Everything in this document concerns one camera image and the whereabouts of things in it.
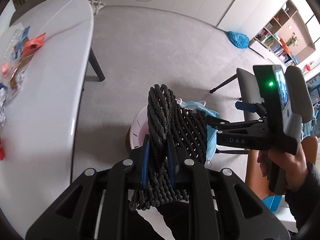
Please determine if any brown patterned snack wrapper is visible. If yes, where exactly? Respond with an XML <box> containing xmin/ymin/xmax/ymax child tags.
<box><xmin>9</xmin><ymin>54</ymin><xmax>34</xmax><ymax>90</ymax></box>

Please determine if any person's right hand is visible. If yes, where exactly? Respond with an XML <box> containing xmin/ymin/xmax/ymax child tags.
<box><xmin>268</xmin><ymin>143</ymin><xmax>309</xmax><ymax>191</ymax></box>

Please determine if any light blue face mask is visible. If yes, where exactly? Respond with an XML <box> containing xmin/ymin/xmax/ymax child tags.
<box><xmin>176</xmin><ymin>98</ymin><xmax>220</xmax><ymax>169</ymax></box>

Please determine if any grey chair near bin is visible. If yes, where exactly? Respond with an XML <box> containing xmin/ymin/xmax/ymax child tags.
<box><xmin>207</xmin><ymin>68</ymin><xmax>268</xmax><ymax>155</ymax></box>

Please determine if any white oval table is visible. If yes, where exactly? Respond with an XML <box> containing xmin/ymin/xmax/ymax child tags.
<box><xmin>1</xmin><ymin>0</ymin><xmax>94</xmax><ymax>237</ymax></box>

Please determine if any red snack wrapper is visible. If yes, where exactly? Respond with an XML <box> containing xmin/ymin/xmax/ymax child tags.
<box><xmin>22</xmin><ymin>33</ymin><xmax>46</xmax><ymax>56</ymax></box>

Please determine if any wall shelf with items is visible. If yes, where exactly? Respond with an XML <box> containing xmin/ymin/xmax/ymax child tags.
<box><xmin>250</xmin><ymin>0</ymin><xmax>316</xmax><ymax>66</ymax></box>

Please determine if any blue white milk carton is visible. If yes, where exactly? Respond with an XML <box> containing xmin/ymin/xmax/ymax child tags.
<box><xmin>11</xmin><ymin>26</ymin><xmax>30</xmax><ymax>60</ymax></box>

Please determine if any pink crumpled paper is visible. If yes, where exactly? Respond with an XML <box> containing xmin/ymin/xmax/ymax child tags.
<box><xmin>2</xmin><ymin>62</ymin><xmax>10</xmax><ymax>77</ymax></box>

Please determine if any black mesh net bag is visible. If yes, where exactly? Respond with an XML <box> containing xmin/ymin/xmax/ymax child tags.
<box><xmin>129</xmin><ymin>84</ymin><xmax>208</xmax><ymax>211</ymax></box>

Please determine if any white slotted trash bin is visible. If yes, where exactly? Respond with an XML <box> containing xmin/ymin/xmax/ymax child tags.
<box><xmin>129</xmin><ymin>106</ymin><xmax>149</xmax><ymax>149</ymax></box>

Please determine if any clear plastic bottle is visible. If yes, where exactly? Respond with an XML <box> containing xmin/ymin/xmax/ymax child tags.
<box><xmin>0</xmin><ymin>29</ymin><xmax>23</xmax><ymax>65</ymax></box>

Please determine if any blue plastic bag on floor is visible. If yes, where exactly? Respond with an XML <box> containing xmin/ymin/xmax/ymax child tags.
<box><xmin>227</xmin><ymin>31</ymin><xmax>249</xmax><ymax>49</ymax></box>

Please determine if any white tote bag on floor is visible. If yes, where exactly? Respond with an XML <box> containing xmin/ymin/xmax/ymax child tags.
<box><xmin>89</xmin><ymin>0</ymin><xmax>105</xmax><ymax>16</ymax></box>

